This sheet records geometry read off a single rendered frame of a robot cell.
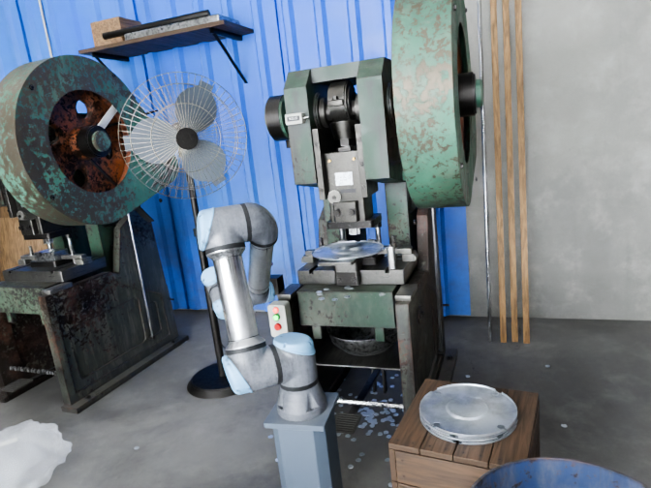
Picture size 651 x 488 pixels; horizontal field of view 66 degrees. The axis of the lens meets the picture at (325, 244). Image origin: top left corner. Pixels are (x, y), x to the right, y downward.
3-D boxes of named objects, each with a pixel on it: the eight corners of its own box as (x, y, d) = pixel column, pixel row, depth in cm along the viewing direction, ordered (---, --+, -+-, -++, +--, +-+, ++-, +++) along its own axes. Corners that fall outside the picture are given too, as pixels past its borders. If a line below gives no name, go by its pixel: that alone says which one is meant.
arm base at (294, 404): (320, 422, 143) (316, 391, 140) (270, 420, 147) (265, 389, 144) (332, 395, 157) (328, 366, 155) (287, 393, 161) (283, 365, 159)
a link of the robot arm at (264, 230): (277, 189, 152) (267, 285, 188) (241, 195, 148) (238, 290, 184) (289, 216, 145) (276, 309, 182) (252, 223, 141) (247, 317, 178)
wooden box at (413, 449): (529, 581, 136) (526, 470, 129) (396, 542, 154) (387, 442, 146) (541, 484, 171) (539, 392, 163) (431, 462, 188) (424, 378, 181)
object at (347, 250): (326, 242, 219) (325, 241, 219) (390, 241, 209) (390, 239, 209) (300, 260, 193) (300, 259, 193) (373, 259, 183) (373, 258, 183)
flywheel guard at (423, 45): (462, 227, 155) (449, -64, 138) (374, 229, 165) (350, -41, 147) (480, 183, 249) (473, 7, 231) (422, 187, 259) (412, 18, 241)
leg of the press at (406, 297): (435, 461, 189) (418, 228, 169) (405, 457, 193) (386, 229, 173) (457, 353, 273) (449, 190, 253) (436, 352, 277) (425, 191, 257)
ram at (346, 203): (362, 223, 196) (356, 146, 189) (326, 225, 201) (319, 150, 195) (374, 215, 212) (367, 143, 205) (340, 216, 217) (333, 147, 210)
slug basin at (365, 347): (396, 365, 201) (394, 342, 199) (318, 360, 213) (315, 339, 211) (411, 331, 232) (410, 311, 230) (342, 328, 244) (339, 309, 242)
